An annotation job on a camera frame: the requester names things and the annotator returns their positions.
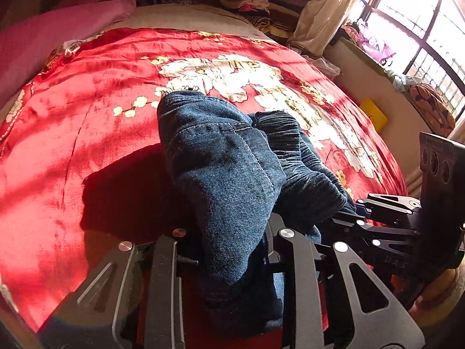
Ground pink blanket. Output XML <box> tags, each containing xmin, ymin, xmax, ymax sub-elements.
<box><xmin>0</xmin><ymin>0</ymin><xmax>137</xmax><ymax>108</ymax></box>

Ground light blue cloth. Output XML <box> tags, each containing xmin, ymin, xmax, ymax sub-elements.
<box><xmin>385</xmin><ymin>69</ymin><xmax>422</xmax><ymax>92</ymax></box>

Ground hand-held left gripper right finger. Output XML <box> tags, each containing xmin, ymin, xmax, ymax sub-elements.
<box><xmin>264</xmin><ymin>213</ymin><xmax>426</xmax><ymax>349</ymax></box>

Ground purple plastic bag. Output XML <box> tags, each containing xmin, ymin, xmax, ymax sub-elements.
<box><xmin>358</xmin><ymin>22</ymin><xmax>396</xmax><ymax>65</ymax></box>

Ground dark striped cloth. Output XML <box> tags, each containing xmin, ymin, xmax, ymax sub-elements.
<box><xmin>247</xmin><ymin>7</ymin><xmax>302</xmax><ymax>41</ymax></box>

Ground cream curtain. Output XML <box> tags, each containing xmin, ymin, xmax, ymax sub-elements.
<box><xmin>287</xmin><ymin>0</ymin><xmax>368</xmax><ymax>57</ymax></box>

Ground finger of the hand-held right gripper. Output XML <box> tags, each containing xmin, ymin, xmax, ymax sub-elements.
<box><xmin>320</xmin><ymin>213</ymin><xmax>422</xmax><ymax>259</ymax></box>
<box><xmin>354</xmin><ymin>193</ymin><xmax>424</xmax><ymax>226</ymax></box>

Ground dark blue jeans pants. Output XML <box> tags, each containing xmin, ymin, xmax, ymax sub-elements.
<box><xmin>157</xmin><ymin>90</ymin><xmax>358</xmax><ymax>339</ymax></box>

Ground dark orange patterned cushion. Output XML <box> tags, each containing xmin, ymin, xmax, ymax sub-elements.
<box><xmin>409</xmin><ymin>83</ymin><xmax>457</xmax><ymax>136</ymax></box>

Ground clear plastic bag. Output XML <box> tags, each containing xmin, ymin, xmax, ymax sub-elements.
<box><xmin>301</xmin><ymin>54</ymin><xmax>342</xmax><ymax>79</ymax></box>

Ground yellow box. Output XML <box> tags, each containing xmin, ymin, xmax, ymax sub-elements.
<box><xmin>360</xmin><ymin>97</ymin><xmax>389</xmax><ymax>131</ymax></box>

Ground person's right forearm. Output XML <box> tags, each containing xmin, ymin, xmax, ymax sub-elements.
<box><xmin>407</xmin><ymin>258</ymin><xmax>465</xmax><ymax>335</ymax></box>

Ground red floral blanket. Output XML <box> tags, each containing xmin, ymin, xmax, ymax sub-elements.
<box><xmin>0</xmin><ymin>27</ymin><xmax>409</xmax><ymax>332</ymax></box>

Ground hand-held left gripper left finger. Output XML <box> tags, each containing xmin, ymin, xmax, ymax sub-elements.
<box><xmin>36</xmin><ymin>227</ymin><xmax>200</xmax><ymax>349</ymax></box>

